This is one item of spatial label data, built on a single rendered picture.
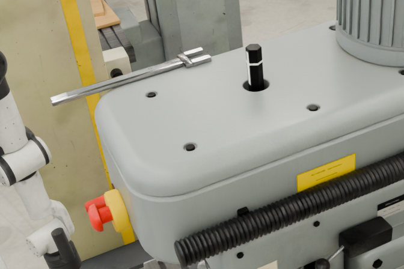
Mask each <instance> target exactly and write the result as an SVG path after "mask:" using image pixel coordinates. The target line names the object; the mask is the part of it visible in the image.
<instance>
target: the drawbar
mask: <svg viewBox="0 0 404 269"><path fill-rule="evenodd" d="M245 50H246V51H247V52H248V59H249V63H250V64H256V63H259V62H260V61H261V60H262V47H261V46H260V45H259V44H249V45H248V46H247V47H246V48H245ZM249 73H250V81H251V84H249V82H248V87H249V91H251V92H259V91H263V90H264V80H263V63H260V64H259V65H249Z"/></svg>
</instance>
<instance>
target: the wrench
mask: <svg viewBox="0 0 404 269"><path fill-rule="evenodd" d="M201 54H203V49H202V48H201V47H199V48H197V49H193V50H190V51H187V52H184V53H181V54H179V55H177V58H176V59H172V60H170V61H166V62H163V63H160V64H156V65H153V66H150V67H147V68H143V69H140V70H137V71H133V72H131V73H127V74H124V75H121V76H117V77H113V78H111V79H108V80H104V81H101V82H97V83H94V84H92V85H88V86H85V87H82V88H78V89H74V90H72V91H69V92H65V93H62V94H58V95H55V96H53V97H50V98H49V99H50V102H51V104H52V106H58V105H60V104H63V103H67V102H70V101H73V100H77V99H79V98H82V97H86V96H89V95H92V94H96V93H98V92H102V91H106V90H108V89H111V88H115V87H118V86H121V85H125V84H127V83H131V82H134V81H137V80H140V79H144V78H147V77H150V76H154V75H156V74H159V73H163V72H166V71H169V70H173V69H175V68H179V67H183V66H185V67H186V68H189V67H193V66H194V67H195V66H198V65H201V64H205V63H207V62H210V61H212V59H211V56H210V55H205V56H202V57H199V58H195V59H192V60H190V59H189V58H192V57H195V56H198V55H201Z"/></svg>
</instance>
